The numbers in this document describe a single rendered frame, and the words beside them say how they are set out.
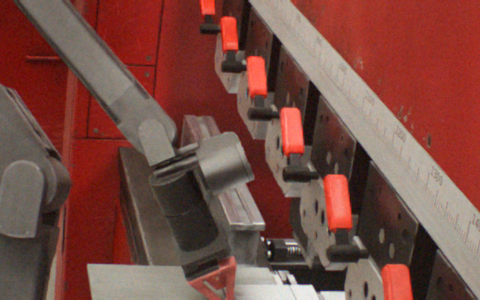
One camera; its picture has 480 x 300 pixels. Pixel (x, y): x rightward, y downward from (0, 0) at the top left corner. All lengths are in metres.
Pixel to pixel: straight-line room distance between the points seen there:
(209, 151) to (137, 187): 0.75
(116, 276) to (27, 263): 0.53
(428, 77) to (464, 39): 0.08
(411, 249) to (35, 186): 0.35
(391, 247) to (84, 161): 1.34
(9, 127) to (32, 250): 0.11
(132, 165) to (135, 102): 0.85
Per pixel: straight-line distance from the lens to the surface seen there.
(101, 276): 1.56
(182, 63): 2.29
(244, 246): 1.87
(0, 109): 1.03
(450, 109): 0.97
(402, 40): 1.09
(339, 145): 1.25
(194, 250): 1.45
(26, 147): 1.02
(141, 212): 2.05
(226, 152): 1.41
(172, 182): 1.40
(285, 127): 1.33
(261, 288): 1.57
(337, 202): 1.15
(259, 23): 1.64
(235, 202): 1.91
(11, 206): 1.01
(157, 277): 1.57
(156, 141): 1.40
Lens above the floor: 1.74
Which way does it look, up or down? 21 degrees down
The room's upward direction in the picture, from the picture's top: 7 degrees clockwise
